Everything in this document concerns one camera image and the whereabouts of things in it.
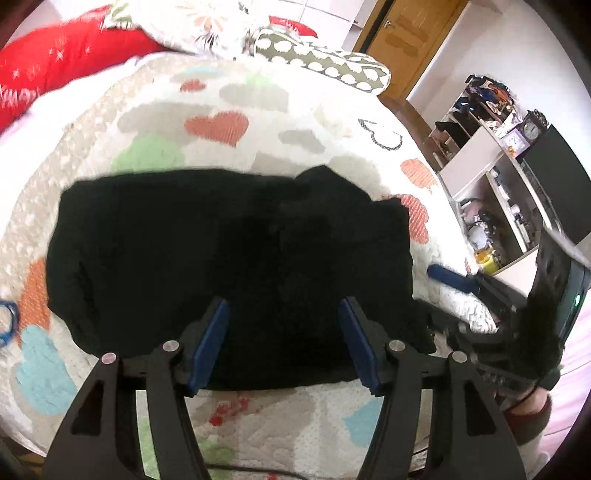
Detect yellow cup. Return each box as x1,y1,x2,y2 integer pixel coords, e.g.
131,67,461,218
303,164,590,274
475,249,498,274

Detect patchwork quilt with hearts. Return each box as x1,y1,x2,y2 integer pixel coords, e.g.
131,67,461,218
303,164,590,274
0,51,504,480

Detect blue lanyard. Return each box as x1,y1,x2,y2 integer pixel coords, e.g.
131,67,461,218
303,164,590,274
0,300,21,349

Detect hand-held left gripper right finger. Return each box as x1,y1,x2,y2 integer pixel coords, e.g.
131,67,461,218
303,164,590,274
338,298,527,480

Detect person's right forearm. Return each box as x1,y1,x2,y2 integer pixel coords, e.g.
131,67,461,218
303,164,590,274
501,388,561,462

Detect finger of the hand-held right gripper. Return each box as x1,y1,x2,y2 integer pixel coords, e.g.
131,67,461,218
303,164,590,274
427,264,522,315
427,307,502,352

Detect black monitor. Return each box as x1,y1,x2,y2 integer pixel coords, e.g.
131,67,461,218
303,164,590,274
522,124,591,245

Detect pink cloth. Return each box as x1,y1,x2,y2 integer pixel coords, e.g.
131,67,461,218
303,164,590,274
540,323,591,467

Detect ornate table clock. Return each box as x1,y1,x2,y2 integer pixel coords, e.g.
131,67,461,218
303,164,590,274
521,110,549,143

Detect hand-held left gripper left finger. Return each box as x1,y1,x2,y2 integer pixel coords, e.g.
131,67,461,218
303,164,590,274
42,298,232,480

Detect olive pillow with white print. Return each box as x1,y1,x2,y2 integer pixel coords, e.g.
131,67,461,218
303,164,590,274
245,27,392,95

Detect white shelf unit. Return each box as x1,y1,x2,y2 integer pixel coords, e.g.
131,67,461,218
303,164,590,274
425,76,568,278

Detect white fleece blanket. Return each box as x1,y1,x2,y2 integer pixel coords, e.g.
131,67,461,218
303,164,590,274
0,55,144,144

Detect black pants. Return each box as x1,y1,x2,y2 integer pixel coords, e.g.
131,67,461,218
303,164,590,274
46,165,437,391

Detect red printed pillow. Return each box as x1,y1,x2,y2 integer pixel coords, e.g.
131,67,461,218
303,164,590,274
0,4,319,134

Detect white floral pillow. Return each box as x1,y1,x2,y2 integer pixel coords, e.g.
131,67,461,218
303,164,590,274
104,0,308,58

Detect wooden door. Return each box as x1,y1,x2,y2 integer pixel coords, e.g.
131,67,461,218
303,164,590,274
353,0,469,100

